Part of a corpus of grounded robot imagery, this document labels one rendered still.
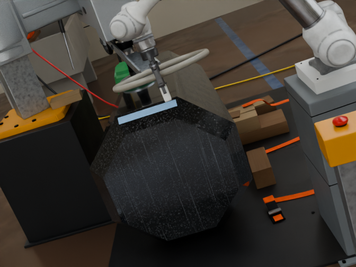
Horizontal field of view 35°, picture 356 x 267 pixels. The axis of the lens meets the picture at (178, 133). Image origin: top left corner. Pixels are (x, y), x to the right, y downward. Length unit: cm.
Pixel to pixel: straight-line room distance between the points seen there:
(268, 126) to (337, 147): 258
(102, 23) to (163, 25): 510
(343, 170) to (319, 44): 85
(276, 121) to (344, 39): 190
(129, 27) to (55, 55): 387
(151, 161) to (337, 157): 160
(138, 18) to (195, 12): 601
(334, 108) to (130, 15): 91
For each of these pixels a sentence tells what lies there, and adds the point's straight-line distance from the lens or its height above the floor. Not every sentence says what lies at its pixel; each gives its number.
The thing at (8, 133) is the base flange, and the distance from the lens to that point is 364.
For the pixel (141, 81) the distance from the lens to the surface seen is 247.
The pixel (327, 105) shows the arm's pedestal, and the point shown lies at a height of 77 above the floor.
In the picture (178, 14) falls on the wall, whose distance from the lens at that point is 823.
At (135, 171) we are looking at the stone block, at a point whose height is 53.
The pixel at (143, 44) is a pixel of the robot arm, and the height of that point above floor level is 121.
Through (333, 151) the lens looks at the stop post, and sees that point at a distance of 144.
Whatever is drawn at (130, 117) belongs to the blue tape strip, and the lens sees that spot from 289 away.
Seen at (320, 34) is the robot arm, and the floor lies 109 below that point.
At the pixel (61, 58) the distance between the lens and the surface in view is 607.
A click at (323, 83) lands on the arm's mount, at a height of 84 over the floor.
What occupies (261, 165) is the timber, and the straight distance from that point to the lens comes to 344.
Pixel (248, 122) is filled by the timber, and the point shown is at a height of 17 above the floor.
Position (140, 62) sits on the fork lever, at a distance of 308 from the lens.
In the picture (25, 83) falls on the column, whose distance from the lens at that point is 368.
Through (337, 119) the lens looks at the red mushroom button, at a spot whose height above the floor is 110.
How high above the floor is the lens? 172
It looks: 22 degrees down
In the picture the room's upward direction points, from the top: 20 degrees counter-clockwise
